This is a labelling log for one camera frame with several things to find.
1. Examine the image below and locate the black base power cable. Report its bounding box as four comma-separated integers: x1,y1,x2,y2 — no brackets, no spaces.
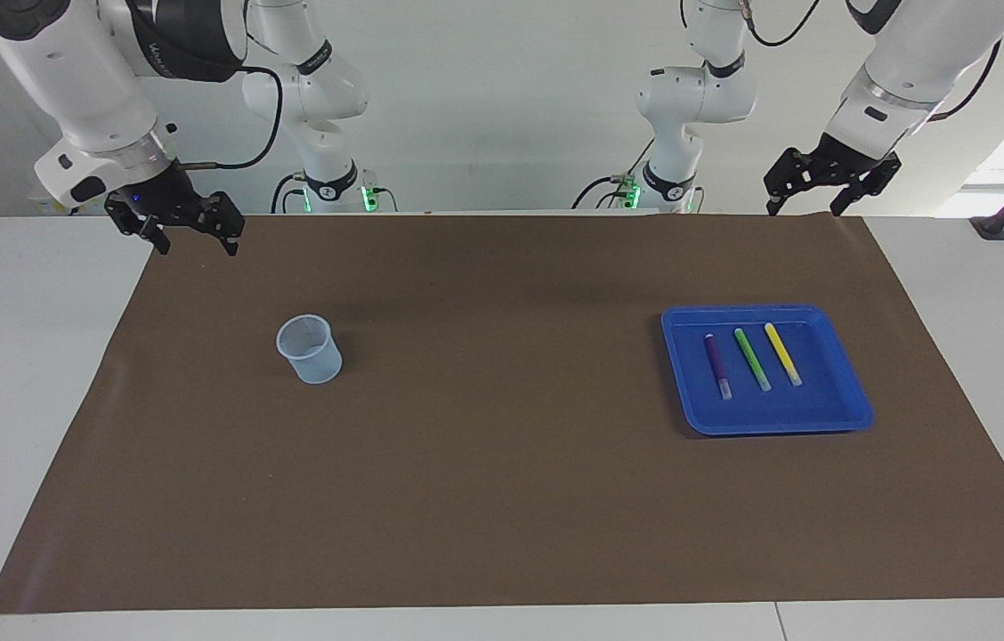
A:
271,173,307,215
569,174,645,211

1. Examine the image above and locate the clear plastic measuring cup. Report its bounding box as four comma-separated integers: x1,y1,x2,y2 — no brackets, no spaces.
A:
276,313,344,385

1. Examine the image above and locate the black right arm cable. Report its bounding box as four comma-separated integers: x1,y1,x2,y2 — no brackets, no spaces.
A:
174,62,285,172

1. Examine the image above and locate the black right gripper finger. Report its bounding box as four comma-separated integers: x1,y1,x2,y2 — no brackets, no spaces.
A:
105,193,173,257
197,191,246,258

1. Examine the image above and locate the purple marker pen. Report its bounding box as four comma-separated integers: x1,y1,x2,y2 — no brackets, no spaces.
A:
703,333,733,401

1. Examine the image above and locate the brown table mat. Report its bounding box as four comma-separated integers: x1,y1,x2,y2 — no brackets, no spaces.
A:
0,212,1004,615

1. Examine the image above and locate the green marker pen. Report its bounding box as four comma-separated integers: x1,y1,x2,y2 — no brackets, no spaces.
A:
733,328,773,393

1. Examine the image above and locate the yellow marker pen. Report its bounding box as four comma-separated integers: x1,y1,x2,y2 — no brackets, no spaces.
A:
764,322,804,387

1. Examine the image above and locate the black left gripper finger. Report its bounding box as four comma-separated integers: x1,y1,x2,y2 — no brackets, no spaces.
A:
830,152,903,218
764,148,815,217

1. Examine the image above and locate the white power strip box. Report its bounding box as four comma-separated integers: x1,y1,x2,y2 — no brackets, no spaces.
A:
28,191,107,216

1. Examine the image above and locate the blue plastic tray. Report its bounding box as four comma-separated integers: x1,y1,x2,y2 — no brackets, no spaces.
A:
660,304,876,437

